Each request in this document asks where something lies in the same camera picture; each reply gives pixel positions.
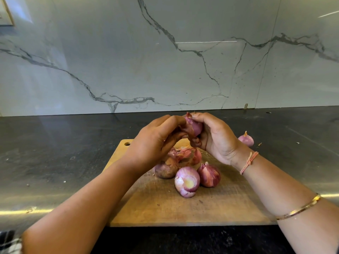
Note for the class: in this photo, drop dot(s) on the wooden cutting board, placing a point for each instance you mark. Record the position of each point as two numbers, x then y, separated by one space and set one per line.
153 206

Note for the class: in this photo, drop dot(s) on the gold bangle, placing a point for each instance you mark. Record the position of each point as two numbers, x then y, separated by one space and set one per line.
299 209

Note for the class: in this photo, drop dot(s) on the black white plaid sleeve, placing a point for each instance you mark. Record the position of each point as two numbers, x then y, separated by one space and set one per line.
8 246

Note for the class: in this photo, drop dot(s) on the person's right hand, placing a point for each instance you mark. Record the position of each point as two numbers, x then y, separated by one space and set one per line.
220 137

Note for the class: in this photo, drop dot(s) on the person's left forearm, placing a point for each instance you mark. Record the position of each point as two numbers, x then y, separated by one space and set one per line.
77 217

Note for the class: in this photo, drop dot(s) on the pile of onion peels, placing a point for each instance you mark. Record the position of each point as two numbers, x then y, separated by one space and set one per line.
184 155

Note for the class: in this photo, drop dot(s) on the person's left hand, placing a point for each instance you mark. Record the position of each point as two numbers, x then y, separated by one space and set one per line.
151 142

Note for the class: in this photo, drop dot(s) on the person's right forearm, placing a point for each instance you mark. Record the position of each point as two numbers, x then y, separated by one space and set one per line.
288 203

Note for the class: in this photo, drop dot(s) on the brownish red onion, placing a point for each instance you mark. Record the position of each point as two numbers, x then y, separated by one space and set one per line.
166 169

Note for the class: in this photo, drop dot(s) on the white wall switch plate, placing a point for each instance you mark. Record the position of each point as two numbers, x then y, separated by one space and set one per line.
4 10

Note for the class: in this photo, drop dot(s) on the red onion with pale patch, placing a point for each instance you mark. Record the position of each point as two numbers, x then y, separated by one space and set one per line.
187 181

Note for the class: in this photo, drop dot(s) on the small brown wall-edge object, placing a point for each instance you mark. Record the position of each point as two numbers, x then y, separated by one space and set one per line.
245 107

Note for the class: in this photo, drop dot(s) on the small red onion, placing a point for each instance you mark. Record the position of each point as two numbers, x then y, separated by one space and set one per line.
246 139

